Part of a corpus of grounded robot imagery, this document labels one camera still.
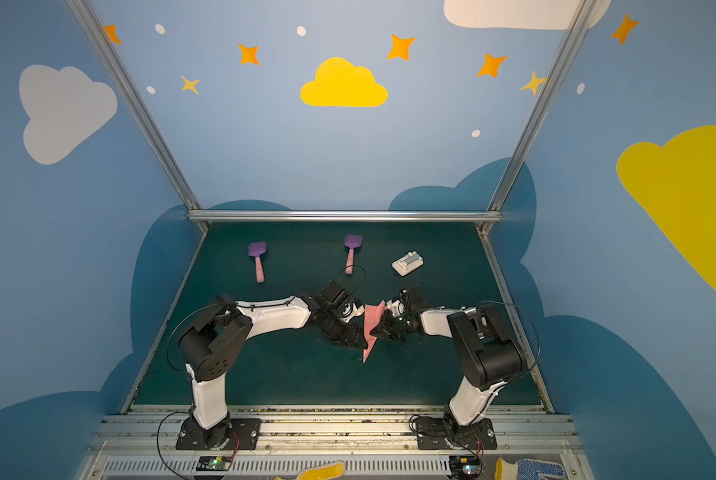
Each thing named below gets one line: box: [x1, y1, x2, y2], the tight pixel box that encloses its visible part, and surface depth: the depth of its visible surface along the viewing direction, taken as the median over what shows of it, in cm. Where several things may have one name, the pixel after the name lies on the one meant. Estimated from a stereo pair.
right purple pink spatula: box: [344, 234, 364, 275], surface depth 117 cm
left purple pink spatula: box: [248, 241, 267, 283], surface depth 110 cm
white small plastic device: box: [391, 251, 425, 277], surface depth 112 cm
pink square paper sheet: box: [363, 300, 388, 363], surface depth 98 cm
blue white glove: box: [494, 457, 565, 480], surface depth 72 cm
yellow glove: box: [298, 460, 345, 480], surface depth 70 cm
